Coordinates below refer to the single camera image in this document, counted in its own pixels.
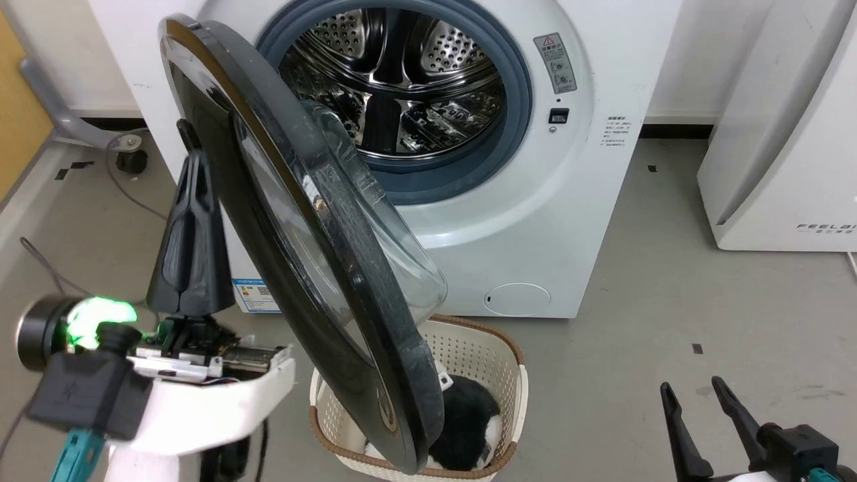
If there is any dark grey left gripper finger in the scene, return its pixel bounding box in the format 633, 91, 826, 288
145, 119, 196, 315
174, 120, 236, 318

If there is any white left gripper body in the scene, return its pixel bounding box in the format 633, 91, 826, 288
109, 313, 297, 459

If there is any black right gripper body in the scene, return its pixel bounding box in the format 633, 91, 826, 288
755, 422, 842, 482

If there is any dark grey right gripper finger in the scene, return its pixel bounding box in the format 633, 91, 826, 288
659, 381, 715, 482
710, 376, 765, 464

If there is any black round washer door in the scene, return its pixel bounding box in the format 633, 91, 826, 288
159, 15, 449, 475

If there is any white front-load washing machine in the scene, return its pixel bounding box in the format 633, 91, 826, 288
87, 0, 684, 319

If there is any grey rubber door gasket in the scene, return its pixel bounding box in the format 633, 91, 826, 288
256, 0, 534, 206

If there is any blue white energy label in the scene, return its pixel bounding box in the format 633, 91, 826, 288
231, 276, 283, 315

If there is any grey drain pipe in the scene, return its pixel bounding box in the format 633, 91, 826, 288
18, 57, 145, 150

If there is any cream plastic laundry basket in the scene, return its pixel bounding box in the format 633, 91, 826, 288
309, 313, 530, 482

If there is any yellow wooden panel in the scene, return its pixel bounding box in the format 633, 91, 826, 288
0, 12, 56, 204

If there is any black and white garment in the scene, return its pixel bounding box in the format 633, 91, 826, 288
365, 374, 504, 472

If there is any round white filter cover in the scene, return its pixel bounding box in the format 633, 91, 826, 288
483, 282, 552, 317

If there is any white floor-standing appliance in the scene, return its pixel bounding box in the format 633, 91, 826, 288
696, 0, 857, 253

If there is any stainless steel washer drum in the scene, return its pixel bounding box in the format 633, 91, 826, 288
277, 5, 510, 162

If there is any small printed text sticker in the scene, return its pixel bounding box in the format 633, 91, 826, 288
600, 114, 629, 149

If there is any grey warning label sticker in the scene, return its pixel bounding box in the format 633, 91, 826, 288
534, 32, 578, 96

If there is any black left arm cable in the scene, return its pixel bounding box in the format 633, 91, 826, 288
252, 416, 270, 482

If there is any thin grey hose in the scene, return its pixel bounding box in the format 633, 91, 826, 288
104, 129, 169, 222

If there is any dark thin floor cable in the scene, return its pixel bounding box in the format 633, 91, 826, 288
19, 236, 91, 297

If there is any teal strap on left arm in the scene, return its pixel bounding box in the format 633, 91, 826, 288
50, 430, 106, 482

